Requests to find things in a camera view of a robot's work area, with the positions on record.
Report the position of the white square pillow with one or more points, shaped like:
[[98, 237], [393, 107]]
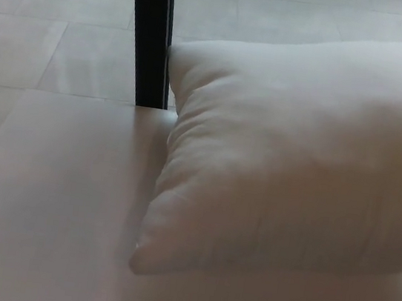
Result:
[[296, 164]]

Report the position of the black metal post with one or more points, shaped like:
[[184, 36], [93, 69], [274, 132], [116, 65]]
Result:
[[151, 38]]

